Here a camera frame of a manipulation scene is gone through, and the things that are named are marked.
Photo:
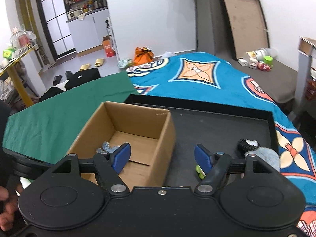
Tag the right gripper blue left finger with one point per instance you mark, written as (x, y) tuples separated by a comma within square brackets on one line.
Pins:
[(106, 169)]

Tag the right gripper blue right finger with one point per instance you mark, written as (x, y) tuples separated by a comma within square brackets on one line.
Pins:
[(217, 168)]

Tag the plush hamburger toy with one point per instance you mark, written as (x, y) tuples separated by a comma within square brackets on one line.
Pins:
[(200, 172)]

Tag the blue patterned fabric pouch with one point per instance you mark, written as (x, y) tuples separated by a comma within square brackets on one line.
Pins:
[(106, 148)]

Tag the grey plush mouse toy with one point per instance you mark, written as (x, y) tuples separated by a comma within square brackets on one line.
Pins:
[(252, 147)]

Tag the person's left hand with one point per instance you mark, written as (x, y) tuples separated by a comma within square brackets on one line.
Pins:
[(10, 206)]

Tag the black plastic tray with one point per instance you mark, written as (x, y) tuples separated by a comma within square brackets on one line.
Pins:
[(218, 127)]

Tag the blue patterned blanket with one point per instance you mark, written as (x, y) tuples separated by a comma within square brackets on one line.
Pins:
[(204, 77)]

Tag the orange cardboard box on floor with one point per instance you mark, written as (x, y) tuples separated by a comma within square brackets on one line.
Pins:
[(108, 47)]

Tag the orange bag on floor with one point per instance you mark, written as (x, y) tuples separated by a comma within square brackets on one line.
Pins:
[(143, 55)]

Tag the red plastic basket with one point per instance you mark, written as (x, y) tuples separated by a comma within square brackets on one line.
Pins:
[(310, 93)]

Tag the green cup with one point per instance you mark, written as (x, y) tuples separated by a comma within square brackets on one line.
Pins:
[(268, 60)]

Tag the white plastic jar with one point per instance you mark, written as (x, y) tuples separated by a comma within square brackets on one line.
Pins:
[(260, 53)]

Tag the white kitchen cabinet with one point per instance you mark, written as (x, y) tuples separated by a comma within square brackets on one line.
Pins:
[(87, 34)]

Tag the yellow table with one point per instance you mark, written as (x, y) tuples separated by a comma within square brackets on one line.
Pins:
[(12, 73)]

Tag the white desk with black top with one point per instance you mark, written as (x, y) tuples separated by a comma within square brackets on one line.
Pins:
[(306, 55)]

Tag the large framed board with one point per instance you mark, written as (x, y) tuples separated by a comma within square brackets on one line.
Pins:
[(246, 26)]

